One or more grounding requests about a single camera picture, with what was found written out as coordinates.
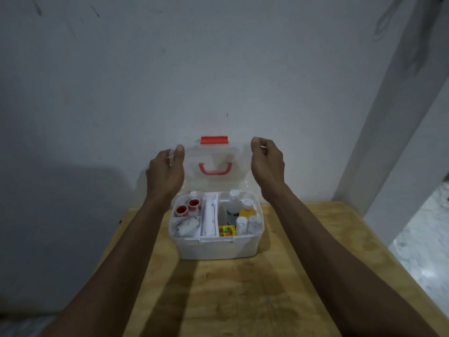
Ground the person's left hand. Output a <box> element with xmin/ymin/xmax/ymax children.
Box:
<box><xmin>145</xmin><ymin>145</ymin><xmax>186</xmax><ymax>204</ymax></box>

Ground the person's left forearm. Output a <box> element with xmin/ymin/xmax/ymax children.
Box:
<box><xmin>40</xmin><ymin>197</ymin><xmax>173</xmax><ymax>337</ymax></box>

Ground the person's right hand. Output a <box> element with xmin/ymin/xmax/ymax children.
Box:
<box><xmin>250</xmin><ymin>137</ymin><xmax>289</xmax><ymax>203</ymax></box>

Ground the person's right forearm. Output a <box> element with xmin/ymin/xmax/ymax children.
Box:
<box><xmin>266</xmin><ymin>185</ymin><xmax>441</xmax><ymax>337</ymax></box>

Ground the white plastic storage box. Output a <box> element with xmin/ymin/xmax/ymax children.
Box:
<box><xmin>168</xmin><ymin>190</ymin><xmax>265</xmax><ymax>260</ymax></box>

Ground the white removable divider tray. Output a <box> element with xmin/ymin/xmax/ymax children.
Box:
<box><xmin>169</xmin><ymin>191</ymin><xmax>264</xmax><ymax>242</ymax></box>

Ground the clear plastic box lid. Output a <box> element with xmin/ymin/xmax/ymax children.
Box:
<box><xmin>169</xmin><ymin>142</ymin><xmax>259</xmax><ymax>194</ymax></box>

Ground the red lid handle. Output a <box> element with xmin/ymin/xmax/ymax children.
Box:
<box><xmin>199</xmin><ymin>162</ymin><xmax>233</xmax><ymax>176</ymax></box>

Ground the yellow bottle with white cap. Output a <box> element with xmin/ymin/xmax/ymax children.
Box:
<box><xmin>239</xmin><ymin>198</ymin><xmax>257</xmax><ymax>220</ymax></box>

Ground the wrapped white gauze roll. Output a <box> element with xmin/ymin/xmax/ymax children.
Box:
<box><xmin>174</xmin><ymin>216</ymin><xmax>201</xmax><ymax>238</ymax></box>

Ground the clear bottle with white cap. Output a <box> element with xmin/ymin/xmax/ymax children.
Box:
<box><xmin>226</xmin><ymin>190</ymin><xmax>243</xmax><ymax>226</ymax></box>

